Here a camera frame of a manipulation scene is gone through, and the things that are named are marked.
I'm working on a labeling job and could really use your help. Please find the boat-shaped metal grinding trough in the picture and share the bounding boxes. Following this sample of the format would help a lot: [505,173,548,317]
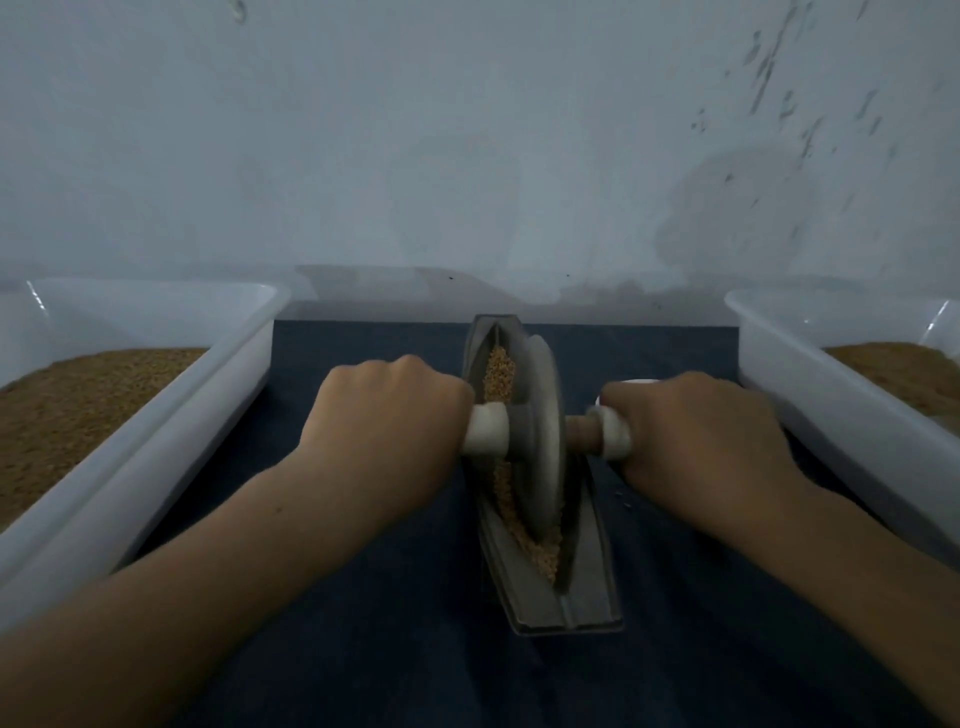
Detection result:
[462,313,624,636]

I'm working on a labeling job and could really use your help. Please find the person's right hand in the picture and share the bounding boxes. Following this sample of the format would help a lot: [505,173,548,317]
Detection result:
[597,370,812,545]

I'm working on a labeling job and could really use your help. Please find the white plastic tray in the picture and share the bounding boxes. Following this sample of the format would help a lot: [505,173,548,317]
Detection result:
[0,277,290,632]
[724,288,960,549]

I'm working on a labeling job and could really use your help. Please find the person's right forearm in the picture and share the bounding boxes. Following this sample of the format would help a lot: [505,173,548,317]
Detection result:
[735,487,960,728]

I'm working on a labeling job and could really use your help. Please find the person's left forearm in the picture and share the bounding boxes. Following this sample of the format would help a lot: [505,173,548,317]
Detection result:
[0,465,389,728]

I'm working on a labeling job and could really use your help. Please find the person's left hand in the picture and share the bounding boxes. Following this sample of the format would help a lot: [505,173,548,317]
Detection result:
[295,355,476,527]

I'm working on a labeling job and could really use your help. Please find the small ground grain portion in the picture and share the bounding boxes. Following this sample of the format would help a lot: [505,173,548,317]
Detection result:
[480,342,566,584]

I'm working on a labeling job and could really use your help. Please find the dark blue tablecloth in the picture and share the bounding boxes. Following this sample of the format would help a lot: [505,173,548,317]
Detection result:
[120,319,939,728]

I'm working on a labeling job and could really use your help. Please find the metal grinding wheel with handles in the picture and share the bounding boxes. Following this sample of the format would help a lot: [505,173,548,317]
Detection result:
[460,333,633,545]

